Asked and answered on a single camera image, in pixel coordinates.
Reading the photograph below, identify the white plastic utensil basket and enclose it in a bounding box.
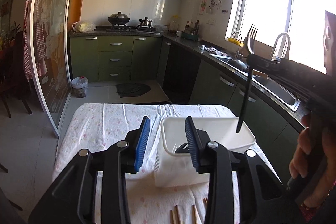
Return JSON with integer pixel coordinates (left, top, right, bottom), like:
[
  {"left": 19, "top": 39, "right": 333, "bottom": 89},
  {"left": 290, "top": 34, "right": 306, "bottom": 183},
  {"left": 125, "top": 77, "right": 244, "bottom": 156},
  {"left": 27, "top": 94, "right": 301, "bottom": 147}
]
[{"left": 154, "top": 117, "right": 256, "bottom": 188}]

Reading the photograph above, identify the red-handled wooden chopstick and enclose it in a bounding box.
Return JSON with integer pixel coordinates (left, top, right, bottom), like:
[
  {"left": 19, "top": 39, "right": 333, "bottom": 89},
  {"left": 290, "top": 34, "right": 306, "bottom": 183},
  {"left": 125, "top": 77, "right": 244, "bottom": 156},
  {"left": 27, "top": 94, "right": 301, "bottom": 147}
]
[{"left": 170, "top": 210, "right": 178, "bottom": 224}]

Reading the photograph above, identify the small steel pot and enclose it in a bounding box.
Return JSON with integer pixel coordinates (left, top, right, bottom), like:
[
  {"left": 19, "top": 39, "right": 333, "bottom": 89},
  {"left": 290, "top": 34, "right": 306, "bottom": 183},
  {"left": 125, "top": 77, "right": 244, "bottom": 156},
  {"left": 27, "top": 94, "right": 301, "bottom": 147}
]
[{"left": 139, "top": 17, "right": 153, "bottom": 27}]

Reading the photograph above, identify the black floor mat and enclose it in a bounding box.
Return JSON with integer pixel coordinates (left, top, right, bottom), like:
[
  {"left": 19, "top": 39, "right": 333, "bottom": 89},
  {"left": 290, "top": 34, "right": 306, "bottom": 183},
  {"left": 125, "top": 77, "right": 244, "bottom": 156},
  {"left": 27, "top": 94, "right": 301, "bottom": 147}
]
[{"left": 116, "top": 83, "right": 151, "bottom": 98}]

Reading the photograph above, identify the light wooden chopstick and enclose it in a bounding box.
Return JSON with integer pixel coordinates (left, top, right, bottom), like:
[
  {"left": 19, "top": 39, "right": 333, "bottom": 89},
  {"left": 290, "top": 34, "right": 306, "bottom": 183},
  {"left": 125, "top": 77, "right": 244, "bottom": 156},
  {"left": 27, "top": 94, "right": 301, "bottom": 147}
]
[{"left": 192, "top": 205, "right": 198, "bottom": 224}]

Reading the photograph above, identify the sliding glass door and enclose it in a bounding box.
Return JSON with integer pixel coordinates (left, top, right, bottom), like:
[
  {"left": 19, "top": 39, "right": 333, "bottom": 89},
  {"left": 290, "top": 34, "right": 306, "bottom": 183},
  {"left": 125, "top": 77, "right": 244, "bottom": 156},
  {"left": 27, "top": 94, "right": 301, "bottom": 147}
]
[{"left": 27, "top": 0, "right": 71, "bottom": 138}]

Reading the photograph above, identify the steel kitchen sink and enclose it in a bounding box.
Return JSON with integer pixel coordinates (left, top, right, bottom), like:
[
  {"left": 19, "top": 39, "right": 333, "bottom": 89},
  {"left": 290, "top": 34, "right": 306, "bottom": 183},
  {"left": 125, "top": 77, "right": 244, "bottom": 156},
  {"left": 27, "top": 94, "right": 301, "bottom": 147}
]
[{"left": 209, "top": 53, "right": 301, "bottom": 113}]

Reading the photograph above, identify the brown wooden chopstick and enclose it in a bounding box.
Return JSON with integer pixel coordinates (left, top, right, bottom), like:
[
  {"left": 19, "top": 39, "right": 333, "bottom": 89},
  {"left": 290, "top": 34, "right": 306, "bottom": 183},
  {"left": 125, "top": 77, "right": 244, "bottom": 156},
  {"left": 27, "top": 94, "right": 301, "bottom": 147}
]
[{"left": 174, "top": 205, "right": 182, "bottom": 224}]

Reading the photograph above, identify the white trash bin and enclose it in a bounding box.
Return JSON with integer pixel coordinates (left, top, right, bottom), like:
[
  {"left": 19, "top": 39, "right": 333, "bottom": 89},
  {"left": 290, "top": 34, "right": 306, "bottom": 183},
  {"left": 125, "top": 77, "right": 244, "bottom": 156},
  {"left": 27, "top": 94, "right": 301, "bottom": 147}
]
[{"left": 71, "top": 76, "right": 88, "bottom": 98}]

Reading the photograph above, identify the person's hand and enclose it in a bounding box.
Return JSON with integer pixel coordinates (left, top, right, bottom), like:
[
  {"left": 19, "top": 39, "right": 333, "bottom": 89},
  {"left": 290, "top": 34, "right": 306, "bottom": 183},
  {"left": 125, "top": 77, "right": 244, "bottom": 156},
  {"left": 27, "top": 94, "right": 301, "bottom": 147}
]
[{"left": 288, "top": 113, "right": 335, "bottom": 208}]

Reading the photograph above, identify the metal fork black handle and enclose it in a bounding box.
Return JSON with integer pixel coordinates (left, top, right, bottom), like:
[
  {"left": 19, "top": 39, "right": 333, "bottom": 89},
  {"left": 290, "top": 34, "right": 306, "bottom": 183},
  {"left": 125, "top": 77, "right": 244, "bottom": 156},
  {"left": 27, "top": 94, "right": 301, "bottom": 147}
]
[{"left": 175, "top": 143, "right": 189, "bottom": 153}]

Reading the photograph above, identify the white plastic bag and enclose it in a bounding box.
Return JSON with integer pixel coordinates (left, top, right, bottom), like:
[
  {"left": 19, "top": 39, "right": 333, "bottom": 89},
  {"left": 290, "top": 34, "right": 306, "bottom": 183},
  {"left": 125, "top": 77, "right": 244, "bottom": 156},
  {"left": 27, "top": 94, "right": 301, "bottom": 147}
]
[{"left": 72, "top": 21, "right": 96, "bottom": 32}]

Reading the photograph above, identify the black wok with lid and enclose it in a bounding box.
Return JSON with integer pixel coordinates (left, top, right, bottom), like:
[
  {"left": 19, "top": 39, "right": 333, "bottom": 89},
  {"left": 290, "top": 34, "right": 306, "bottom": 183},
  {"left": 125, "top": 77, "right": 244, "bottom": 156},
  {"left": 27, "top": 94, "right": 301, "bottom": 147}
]
[{"left": 108, "top": 11, "right": 130, "bottom": 25}]

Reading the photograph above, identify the dark wooden chopstick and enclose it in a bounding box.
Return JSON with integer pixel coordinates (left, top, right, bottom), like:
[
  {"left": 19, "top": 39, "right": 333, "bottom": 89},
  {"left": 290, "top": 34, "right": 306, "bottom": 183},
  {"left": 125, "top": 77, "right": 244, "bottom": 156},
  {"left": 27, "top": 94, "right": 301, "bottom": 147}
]
[{"left": 203, "top": 197, "right": 208, "bottom": 209}]

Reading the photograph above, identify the red checkered apron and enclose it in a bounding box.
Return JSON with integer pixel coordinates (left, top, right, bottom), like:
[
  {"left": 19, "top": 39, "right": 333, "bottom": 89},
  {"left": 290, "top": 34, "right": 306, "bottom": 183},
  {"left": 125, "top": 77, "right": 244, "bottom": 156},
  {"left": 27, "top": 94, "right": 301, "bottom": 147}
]
[{"left": 23, "top": 0, "right": 49, "bottom": 81}]

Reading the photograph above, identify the white floral tablecloth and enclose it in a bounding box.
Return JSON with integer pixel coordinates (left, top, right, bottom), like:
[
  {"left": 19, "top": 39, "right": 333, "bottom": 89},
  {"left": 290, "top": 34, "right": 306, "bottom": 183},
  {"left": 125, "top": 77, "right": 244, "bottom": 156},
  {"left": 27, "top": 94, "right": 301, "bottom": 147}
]
[{"left": 53, "top": 103, "right": 266, "bottom": 223}]

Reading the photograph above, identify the black plastic fork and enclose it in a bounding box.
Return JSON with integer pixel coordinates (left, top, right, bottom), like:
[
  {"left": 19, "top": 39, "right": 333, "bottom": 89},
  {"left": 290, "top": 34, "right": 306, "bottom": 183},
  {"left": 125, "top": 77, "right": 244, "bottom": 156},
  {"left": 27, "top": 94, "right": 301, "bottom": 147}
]
[{"left": 236, "top": 23, "right": 257, "bottom": 134}]

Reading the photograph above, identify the steel kitchen faucet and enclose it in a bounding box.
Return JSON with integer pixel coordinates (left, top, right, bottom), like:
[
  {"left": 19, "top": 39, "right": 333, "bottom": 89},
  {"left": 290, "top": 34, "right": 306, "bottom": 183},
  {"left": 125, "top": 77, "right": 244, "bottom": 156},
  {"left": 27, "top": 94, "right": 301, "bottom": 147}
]
[{"left": 270, "top": 32, "right": 291, "bottom": 61}]

